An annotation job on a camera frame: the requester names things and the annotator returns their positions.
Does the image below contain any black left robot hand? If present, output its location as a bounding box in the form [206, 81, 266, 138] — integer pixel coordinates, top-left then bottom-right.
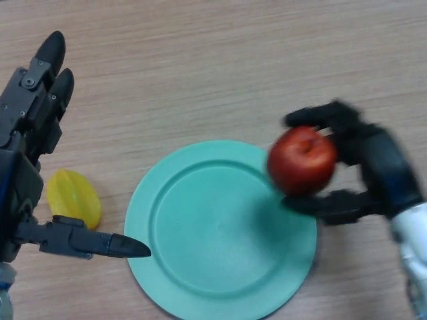
[0, 31, 151, 264]

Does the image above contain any green round plate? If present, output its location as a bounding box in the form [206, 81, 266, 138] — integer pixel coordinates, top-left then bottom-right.
[123, 139, 318, 320]

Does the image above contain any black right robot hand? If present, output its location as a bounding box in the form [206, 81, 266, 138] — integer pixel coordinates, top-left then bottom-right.
[282, 99, 426, 226]

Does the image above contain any yellow starfruit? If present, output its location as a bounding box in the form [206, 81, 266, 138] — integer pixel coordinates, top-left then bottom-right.
[45, 169, 103, 231]

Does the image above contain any red apple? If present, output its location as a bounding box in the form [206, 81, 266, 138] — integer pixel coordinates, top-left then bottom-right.
[266, 125, 338, 197]

